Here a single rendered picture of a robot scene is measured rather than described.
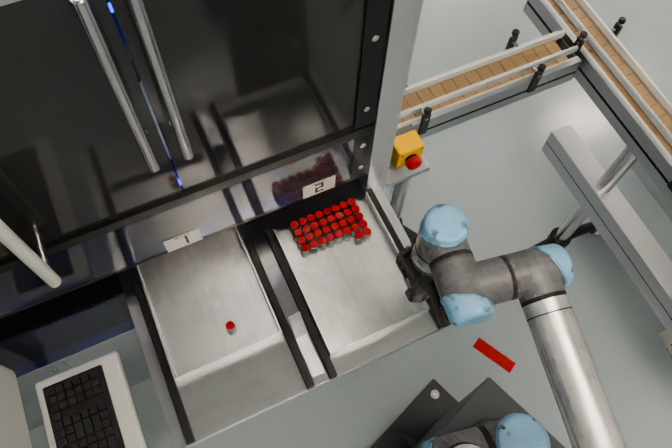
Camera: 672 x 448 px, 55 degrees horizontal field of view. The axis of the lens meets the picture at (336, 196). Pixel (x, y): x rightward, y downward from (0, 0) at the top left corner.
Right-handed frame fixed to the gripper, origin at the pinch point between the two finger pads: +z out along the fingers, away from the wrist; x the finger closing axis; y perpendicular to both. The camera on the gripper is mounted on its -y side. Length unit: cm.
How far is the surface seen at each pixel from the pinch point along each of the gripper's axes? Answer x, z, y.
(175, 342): 51, 21, 20
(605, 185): -86, 50, 21
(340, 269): 8.5, 21.3, 20.1
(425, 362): -21, 109, 3
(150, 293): 53, 21, 33
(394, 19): -7, -44, 37
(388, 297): 0.9, 21.3, 8.7
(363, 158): -4.5, 1.9, 36.7
